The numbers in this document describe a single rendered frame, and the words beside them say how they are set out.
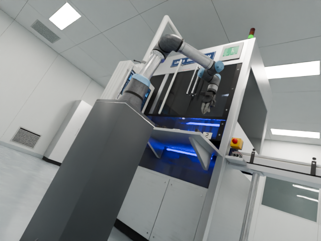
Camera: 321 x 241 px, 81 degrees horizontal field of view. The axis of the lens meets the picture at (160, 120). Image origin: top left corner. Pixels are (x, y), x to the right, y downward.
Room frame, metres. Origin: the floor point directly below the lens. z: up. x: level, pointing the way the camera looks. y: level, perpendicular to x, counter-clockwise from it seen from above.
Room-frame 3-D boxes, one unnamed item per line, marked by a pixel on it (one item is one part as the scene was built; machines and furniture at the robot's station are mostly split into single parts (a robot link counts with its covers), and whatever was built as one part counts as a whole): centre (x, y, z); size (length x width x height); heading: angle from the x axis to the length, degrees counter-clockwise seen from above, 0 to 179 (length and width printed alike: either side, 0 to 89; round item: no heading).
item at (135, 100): (0.99, 0.19, 0.84); 0.15 x 0.15 x 0.10
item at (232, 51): (1.51, -0.41, 1.96); 0.21 x 0.01 x 0.21; 45
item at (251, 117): (1.73, -0.90, 1.51); 0.85 x 0.01 x 0.59; 135
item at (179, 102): (1.90, -0.05, 1.51); 0.47 x 0.01 x 0.59; 45
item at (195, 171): (2.12, 0.19, 0.73); 1.98 x 0.01 x 0.25; 45
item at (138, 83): (1.00, 0.20, 0.96); 0.13 x 0.12 x 0.14; 17
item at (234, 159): (1.37, -0.66, 0.87); 0.14 x 0.13 x 0.02; 135
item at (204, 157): (1.33, -0.36, 0.80); 0.34 x 0.03 x 0.13; 135
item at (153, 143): (1.69, 0.00, 0.80); 0.34 x 0.03 x 0.13; 135
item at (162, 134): (1.52, -0.19, 0.87); 0.70 x 0.48 x 0.02; 45
